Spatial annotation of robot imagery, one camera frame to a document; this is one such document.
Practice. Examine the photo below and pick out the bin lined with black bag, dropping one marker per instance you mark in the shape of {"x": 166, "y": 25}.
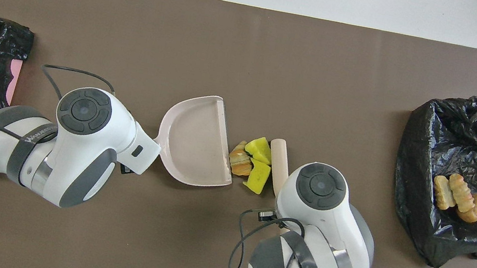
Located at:
{"x": 426, "y": 152}

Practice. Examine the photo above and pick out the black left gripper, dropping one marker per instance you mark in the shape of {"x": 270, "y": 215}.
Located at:
{"x": 126, "y": 170}

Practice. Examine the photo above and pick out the pale ridged bread piece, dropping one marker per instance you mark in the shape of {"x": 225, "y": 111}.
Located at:
{"x": 443, "y": 193}

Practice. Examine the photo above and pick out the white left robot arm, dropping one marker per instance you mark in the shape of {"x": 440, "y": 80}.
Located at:
{"x": 78, "y": 150}

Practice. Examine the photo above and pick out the striped toy croissant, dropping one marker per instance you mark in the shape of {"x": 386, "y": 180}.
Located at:
{"x": 241, "y": 161}
{"x": 461, "y": 192}

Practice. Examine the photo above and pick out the notched yellow sponge piece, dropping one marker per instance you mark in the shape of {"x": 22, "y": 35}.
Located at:
{"x": 257, "y": 179}

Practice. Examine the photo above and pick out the beige hand brush black bristles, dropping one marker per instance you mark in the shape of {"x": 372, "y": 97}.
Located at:
{"x": 280, "y": 161}

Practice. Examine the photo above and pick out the beige plastic dustpan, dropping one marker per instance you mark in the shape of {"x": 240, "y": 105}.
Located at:
{"x": 193, "y": 141}

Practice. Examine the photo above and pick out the yellow sponge chunk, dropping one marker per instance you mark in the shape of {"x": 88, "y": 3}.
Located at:
{"x": 259, "y": 149}

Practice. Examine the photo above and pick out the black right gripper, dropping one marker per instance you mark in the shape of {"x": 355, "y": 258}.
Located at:
{"x": 267, "y": 216}

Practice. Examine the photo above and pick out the brown paper table mat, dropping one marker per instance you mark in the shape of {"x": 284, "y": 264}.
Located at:
{"x": 257, "y": 29}

